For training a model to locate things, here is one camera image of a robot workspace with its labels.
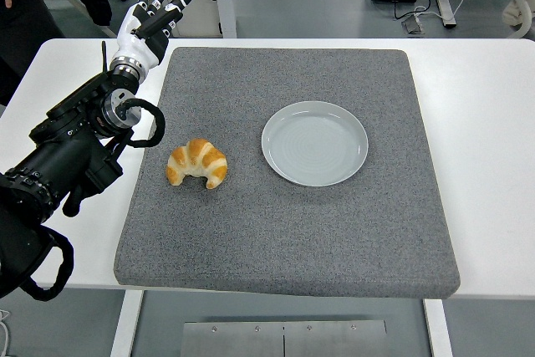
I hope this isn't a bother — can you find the golden croissant bread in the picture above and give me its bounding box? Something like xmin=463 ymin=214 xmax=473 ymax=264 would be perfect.
xmin=166 ymin=138 xmax=229 ymax=190

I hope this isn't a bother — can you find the grey metal plate with screws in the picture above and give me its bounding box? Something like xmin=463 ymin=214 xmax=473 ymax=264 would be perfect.
xmin=180 ymin=319 xmax=389 ymax=357

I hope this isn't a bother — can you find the grey felt mat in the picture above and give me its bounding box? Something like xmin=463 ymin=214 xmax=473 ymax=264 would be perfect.
xmin=113 ymin=46 xmax=461 ymax=300

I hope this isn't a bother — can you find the round grey plate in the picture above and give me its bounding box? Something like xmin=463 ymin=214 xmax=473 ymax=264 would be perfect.
xmin=261 ymin=100 xmax=369 ymax=187

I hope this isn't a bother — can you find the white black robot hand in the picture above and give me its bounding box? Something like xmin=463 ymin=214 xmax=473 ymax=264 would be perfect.
xmin=110 ymin=0 xmax=196 ymax=72

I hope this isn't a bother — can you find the grey floor pedal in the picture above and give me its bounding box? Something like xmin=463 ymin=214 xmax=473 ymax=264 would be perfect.
xmin=401 ymin=13 xmax=426 ymax=35

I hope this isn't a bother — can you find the white table leg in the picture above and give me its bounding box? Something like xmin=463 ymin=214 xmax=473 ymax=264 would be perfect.
xmin=422 ymin=298 xmax=455 ymax=357
xmin=109 ymin=289 xmax=145 ymax=357

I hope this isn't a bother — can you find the person in dark clothes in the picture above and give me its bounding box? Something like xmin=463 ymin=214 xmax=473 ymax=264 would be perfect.
xmin=0 ymin=0 xmax=66 ymax=105

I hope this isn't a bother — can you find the white thin cable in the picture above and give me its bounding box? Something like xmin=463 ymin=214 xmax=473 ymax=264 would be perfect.
xmin=0 ymin=309 xmax=12 ymax=357

